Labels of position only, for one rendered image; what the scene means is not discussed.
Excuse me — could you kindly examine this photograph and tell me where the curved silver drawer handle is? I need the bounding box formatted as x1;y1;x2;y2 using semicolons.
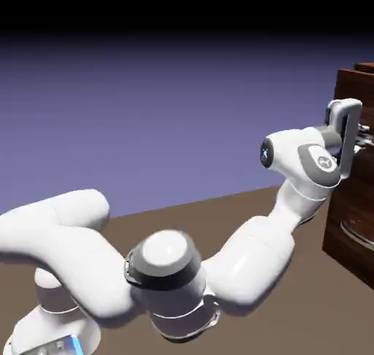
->
356;123;374;154
339;218;374;252

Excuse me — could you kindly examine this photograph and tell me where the dark wood cabinet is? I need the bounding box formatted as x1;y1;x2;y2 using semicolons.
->
321;62;374;291

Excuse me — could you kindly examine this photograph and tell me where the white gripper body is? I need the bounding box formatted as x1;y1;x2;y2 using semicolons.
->
332;98;364;181

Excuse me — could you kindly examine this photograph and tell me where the dark wood drawer front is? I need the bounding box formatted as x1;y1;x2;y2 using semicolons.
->
329;67;374;188
321;182;374;291

